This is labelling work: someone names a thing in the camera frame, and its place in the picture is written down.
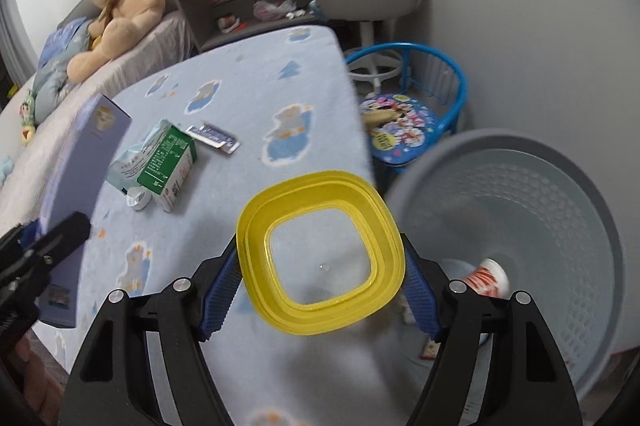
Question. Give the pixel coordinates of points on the purple cardboard box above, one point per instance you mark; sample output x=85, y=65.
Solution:
x=85, y=165

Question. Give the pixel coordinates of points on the red and white snack packet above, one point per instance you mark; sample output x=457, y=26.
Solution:
x=429, y=348

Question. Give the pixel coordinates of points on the white wardrobe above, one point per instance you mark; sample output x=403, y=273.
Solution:
x=480, y=5

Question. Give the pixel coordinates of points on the blue metal child chair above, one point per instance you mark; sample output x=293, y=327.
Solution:
x=400, y=125

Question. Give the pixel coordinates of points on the large beige teddy bear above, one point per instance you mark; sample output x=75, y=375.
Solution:
x=125, y=5

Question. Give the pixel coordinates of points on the grey perforated plastic basket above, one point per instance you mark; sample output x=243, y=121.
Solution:
x=550, y=206

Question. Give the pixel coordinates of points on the bed with grey cover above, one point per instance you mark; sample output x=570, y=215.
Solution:
x=30, y=165

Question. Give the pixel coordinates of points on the small white round cap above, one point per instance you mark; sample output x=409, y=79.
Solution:
x=138, y=200

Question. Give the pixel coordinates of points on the grey shelf unit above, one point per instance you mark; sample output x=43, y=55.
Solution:
x=200, y=18

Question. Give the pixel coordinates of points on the red and white paper cup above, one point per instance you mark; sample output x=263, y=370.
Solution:
x=485, y=278

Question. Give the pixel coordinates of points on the small green plush toy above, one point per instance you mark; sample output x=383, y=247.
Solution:
x=28, y=108

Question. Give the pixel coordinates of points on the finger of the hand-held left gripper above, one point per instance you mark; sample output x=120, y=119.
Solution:
x=25, y=236
x=60, y=241

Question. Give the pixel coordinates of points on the pale blue duvet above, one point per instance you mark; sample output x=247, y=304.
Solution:
x=50, y=90

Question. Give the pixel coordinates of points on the pink and white plastic bag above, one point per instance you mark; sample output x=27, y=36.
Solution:
x=272, y=9

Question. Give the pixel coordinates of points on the person's left forearm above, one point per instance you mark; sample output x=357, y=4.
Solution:
x=40, y=361

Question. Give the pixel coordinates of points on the green and white carton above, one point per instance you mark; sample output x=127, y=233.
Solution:
x=167, y=160

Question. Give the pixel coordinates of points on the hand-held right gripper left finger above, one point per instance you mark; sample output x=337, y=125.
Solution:
x=220, y=291

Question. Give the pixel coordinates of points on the blue printed pillow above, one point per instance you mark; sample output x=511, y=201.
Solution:
x=60, y=45

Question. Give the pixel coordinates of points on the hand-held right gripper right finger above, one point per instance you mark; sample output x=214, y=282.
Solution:
x=420, y=296

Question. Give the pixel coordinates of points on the pale blue soft packet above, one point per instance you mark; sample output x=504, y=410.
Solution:
x=130, y=160

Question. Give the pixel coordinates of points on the silver blue snack wrapper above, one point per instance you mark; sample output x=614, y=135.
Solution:
x=212, y=136

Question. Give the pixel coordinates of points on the small yellow plush toy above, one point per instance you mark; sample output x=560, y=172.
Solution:
x=26, y=134

